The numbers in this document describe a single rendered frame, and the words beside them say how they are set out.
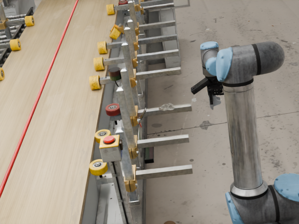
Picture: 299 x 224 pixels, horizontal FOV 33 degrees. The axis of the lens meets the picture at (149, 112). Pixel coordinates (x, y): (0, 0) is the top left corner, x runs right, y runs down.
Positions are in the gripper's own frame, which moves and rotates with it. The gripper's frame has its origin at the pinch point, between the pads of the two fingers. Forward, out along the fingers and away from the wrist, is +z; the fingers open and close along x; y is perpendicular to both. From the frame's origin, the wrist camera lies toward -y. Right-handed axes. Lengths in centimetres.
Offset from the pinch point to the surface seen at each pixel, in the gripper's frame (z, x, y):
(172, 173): 1, -51, -23
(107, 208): 21, -47, -57
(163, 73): -12.2, 23.7, -22.9
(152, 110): -3.3, -0.7, -30.9
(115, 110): -8, -3, -50
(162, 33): 45, 226, -25
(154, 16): 31, 238, -31
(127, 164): -10, -55, -42
